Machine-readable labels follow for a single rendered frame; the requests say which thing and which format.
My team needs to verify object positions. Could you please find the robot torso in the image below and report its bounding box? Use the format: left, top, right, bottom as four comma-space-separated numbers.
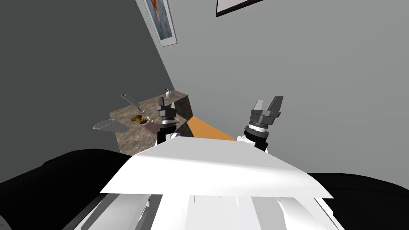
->
74, 135, 346, 230

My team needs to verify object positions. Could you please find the pinkish clear glass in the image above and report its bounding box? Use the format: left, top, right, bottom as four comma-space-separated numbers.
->
143, 119, 162, 141

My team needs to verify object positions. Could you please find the white framed colourful picture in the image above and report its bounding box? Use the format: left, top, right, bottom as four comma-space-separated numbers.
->
142, 0, 178, 48

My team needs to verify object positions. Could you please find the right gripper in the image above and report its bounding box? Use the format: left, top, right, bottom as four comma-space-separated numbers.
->
249, 95, 284, 127

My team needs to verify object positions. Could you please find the brown marbled table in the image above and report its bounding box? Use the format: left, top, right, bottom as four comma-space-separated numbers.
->
109, 90, 195, 157

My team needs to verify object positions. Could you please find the black framed picture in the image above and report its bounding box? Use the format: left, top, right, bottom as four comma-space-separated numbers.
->
215, 0, 266, 18

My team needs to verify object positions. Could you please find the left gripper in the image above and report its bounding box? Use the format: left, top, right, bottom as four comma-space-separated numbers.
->
156, 97, 177, 122

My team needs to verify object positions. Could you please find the clear stemmed wine glass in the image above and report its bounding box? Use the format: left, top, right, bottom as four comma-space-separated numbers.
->
120, 94, 145, 114

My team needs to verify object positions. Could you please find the clear wide glass cup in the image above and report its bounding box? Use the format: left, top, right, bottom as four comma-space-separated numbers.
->
93, 118, 129, 134

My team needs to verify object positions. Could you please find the brass round ornament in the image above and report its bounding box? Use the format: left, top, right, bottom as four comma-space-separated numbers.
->
131, 115, 151, 125

